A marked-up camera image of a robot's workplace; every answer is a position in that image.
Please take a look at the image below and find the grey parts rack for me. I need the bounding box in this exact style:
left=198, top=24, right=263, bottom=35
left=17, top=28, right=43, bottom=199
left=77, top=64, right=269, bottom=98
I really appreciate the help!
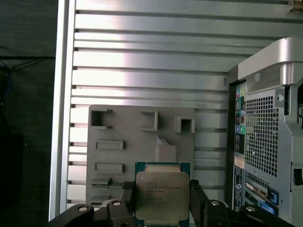
left=86, top=104, right=197, bottom=207

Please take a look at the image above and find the black open PC case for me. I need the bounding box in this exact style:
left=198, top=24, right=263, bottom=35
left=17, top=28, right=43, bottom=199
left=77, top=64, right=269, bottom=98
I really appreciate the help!
left=226, top=37, right=303, bottom=221

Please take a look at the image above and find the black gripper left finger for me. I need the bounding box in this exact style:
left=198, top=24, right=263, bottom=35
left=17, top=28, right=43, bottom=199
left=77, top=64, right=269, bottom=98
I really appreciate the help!
left=48, top=181, right=136, bottom=227

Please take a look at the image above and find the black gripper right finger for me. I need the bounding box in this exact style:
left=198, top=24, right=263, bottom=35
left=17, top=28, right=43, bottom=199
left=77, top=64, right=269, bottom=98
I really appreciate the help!
left=190, top=179, right=303, bottom=227

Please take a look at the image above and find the silver CPU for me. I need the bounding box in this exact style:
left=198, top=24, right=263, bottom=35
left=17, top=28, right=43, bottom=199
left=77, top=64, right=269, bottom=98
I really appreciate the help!
left=134, top=161, right=191, bottom=220

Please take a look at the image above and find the green RAM stick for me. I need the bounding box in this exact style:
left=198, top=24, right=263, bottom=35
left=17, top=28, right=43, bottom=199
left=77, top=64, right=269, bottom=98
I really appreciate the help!
left=91, top=181, right=124, bottom=188

